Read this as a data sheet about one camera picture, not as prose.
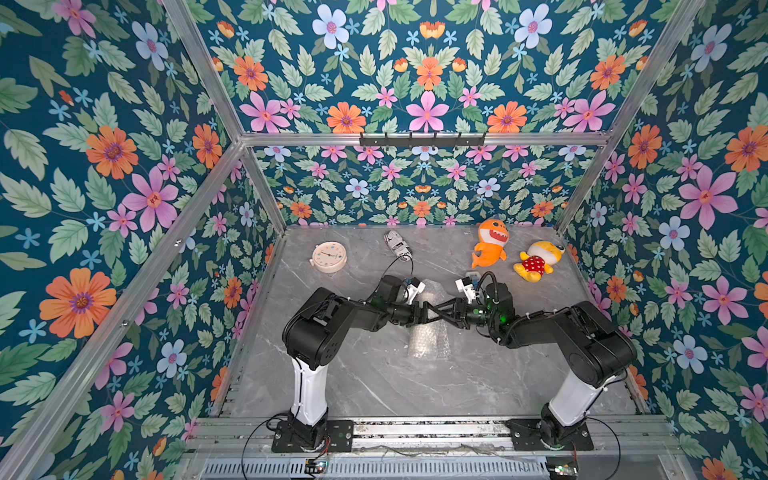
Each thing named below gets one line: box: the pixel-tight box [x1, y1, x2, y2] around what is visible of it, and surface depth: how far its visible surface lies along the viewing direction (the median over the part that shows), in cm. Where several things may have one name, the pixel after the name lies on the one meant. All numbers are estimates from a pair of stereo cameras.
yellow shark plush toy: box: [514, 241, 565, 283], surface depth 105 cm
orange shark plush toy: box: [471, 218, 510, 269], surface depth 110 cm
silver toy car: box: [384, 230, 413, 261], surface depth 113 cm
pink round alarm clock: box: [309, 241, 348, 273], surface depth 110 cm
